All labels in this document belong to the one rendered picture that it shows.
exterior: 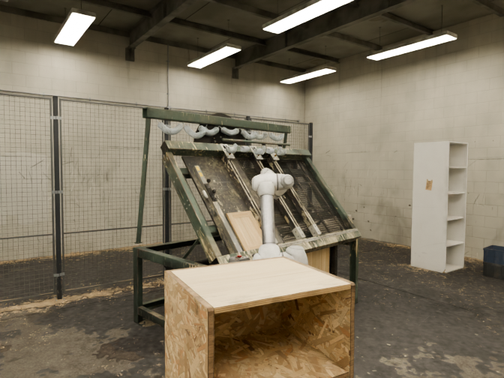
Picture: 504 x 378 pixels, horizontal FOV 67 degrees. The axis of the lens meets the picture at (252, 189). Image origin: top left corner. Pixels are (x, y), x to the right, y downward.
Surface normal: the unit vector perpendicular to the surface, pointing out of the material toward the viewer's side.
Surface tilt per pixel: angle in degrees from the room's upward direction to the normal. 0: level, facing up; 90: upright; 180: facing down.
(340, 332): 90
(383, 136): 90
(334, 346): 90
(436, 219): 90
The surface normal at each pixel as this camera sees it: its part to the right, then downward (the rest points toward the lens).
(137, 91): 0.58, 0.04
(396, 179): -0.81, 0.03
